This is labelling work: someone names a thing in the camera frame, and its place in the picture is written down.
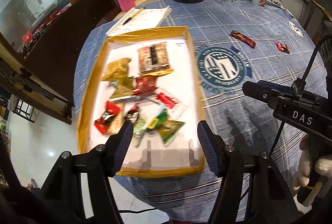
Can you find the white box with yellow tape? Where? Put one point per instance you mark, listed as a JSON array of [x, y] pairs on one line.
[[181, 71]]

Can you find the clear brown cake packet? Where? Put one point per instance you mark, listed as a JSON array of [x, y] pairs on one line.
[[154, 58]]

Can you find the pale orange snack packet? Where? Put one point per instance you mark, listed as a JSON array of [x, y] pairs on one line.
[[118, 124]]

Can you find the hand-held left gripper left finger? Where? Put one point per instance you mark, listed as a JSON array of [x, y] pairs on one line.
[[122, 141]]

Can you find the wooden chair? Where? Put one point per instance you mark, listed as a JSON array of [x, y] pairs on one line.
[[319, 16]]

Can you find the large red snack packet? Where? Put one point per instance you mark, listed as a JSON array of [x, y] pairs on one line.
[[145, 83]]

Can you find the blue printed tablecloth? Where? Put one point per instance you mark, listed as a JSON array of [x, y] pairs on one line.
[[233, 16]]

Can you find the white green lime packet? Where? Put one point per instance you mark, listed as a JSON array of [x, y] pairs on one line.
[[138, 132]]

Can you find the person's right hand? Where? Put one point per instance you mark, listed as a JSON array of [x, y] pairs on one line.
[[306, 169]]

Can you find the yellow green pea packet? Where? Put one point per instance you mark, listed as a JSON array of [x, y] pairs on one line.
[[122, 89]]

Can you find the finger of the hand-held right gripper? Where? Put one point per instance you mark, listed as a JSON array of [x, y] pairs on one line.
[[256, 91], [277, 87]]

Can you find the long dark red snack packet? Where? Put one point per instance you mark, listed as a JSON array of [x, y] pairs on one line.
[[242, 38]]

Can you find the yellow cracker packet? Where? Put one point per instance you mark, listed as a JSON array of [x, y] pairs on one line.
[[116, 68]]

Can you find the white notebook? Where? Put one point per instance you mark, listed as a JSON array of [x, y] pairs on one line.
[[147, 19]]

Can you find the small red snack packet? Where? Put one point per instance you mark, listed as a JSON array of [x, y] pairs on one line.
[[282, 46]]

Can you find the dark wooden cabinet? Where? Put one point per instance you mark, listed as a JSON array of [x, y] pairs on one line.
[[57, 39]]

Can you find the red black candy packet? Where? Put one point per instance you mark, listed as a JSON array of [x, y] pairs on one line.
[[107, 116]]

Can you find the small dark red candy packet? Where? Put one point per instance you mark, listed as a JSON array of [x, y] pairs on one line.
[[132, 115]]

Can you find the small gold green packet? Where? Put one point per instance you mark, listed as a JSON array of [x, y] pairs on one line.
[[168, 129]]

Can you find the small white red packet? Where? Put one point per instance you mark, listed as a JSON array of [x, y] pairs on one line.
[[168, 100]]

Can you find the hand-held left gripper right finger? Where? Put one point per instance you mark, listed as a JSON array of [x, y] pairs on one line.
[[208, 146]]

